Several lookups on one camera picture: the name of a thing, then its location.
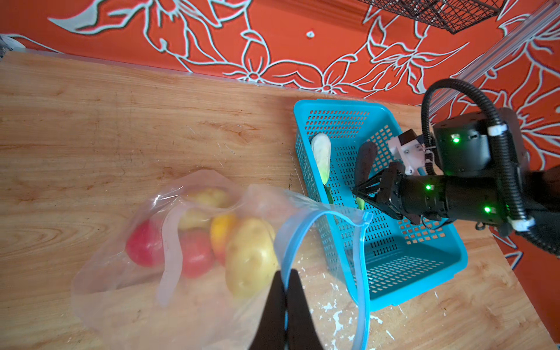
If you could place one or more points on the clear zip top bag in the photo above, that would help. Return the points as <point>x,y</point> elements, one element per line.
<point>135,307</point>

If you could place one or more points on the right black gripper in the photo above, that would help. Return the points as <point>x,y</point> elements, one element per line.
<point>432,197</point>

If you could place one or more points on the yellow potato toy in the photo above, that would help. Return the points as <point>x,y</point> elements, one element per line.
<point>204,202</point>
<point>250,262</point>

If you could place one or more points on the dark eggplant toy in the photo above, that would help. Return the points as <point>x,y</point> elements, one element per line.
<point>366,157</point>

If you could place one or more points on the red apple toy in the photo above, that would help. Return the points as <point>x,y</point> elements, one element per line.
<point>198,256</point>
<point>145,245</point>

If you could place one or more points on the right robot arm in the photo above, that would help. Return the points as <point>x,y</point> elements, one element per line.
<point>473,167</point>

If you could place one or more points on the white radish toy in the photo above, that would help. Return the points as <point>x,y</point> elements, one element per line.
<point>321,149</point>

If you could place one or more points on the teal plastic basket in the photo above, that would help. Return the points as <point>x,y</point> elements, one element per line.
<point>402,260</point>

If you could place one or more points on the red yellow mango toy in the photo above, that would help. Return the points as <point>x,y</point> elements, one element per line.
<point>222,227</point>

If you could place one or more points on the black wire wall basket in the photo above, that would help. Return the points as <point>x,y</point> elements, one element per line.
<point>451,15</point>

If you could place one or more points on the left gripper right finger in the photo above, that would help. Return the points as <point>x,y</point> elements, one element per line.
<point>300,330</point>

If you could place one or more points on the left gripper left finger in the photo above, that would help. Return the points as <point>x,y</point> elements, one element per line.
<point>271,332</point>

